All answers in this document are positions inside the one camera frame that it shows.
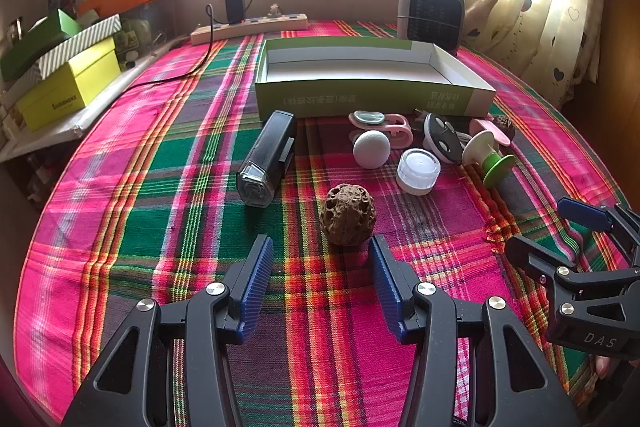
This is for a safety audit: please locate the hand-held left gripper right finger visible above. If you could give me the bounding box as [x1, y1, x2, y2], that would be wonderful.
[369, 234, 581, 427]

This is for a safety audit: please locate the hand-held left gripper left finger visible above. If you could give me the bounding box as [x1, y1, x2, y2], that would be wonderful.
[62, 234, 275, 427]

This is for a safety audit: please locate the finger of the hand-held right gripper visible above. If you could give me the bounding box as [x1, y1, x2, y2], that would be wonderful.
[556, 197, 640, 269]
[504, 236, 640, 295]

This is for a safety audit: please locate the large brown walnut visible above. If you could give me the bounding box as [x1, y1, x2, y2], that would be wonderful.
[320, 183, 375, 249]

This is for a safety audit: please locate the black bike light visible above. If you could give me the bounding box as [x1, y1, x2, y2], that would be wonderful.
[236, 110, 297, 206]

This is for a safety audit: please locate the pink plastic clip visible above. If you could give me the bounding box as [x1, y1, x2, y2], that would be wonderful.
[348, 111, 416, 148]

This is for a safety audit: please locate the green cardboard box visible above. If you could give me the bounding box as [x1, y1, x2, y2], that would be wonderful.
[254, 38, 497, 122]

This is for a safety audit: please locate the person's right hand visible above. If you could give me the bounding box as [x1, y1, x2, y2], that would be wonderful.
[592, 354, 626, 379]

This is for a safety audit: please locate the green and white spool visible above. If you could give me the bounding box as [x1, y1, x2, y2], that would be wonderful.
[461, 130, 517, 188]

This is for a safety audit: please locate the small brown walnut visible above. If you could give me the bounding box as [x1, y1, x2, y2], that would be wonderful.
[492, 117, 516, 142]

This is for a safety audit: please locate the plaid cloth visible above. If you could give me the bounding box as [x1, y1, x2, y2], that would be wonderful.
[15, 19, 631, 427]

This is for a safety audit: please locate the pink plastic piece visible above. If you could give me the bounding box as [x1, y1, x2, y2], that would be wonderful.
[470, 119, 511, 148]

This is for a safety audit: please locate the white ball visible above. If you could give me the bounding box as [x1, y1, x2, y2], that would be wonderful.
[353, 130, 392, 169]

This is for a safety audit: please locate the black round disc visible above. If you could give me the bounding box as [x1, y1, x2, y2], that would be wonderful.
[422, 113, 471, 165]

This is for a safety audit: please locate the grey space heater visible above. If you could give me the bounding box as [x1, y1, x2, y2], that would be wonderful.
[396, 0, 466, 55]

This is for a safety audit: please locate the beige power strip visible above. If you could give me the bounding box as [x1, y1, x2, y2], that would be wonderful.
[190, 13, 308, 46]

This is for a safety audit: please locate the yellow-green box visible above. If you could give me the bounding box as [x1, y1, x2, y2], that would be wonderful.
[15, 38, 122, 132]

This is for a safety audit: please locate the dark green box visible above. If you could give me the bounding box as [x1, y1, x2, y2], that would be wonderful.
[0, 9, 83, 82]

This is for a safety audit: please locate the black power cable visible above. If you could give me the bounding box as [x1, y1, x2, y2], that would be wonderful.
[120, 4, 217, 88]

